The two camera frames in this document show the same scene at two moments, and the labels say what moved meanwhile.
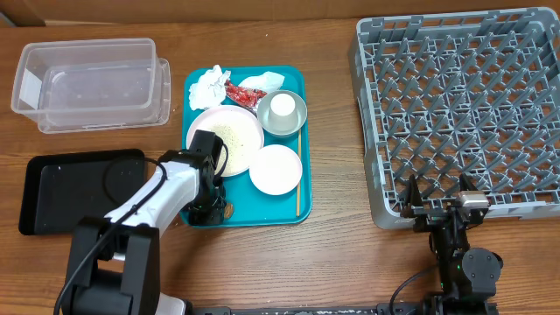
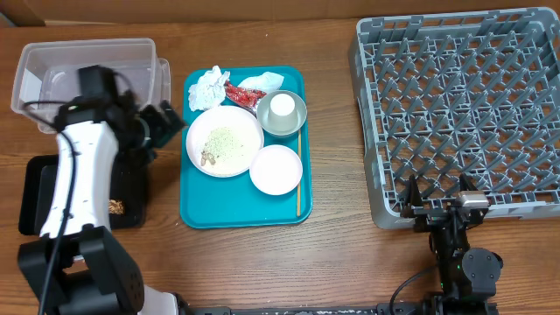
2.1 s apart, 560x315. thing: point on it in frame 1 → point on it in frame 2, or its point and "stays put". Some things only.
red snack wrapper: x=247 y=96 stays put
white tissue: x=269 y=81 stays put
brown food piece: x=228 y=210 → x=115 y=206
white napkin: x=209 y=90 stays put
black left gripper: x=213 y=216 → x=161 y=129
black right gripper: x=429 y=215 stays put
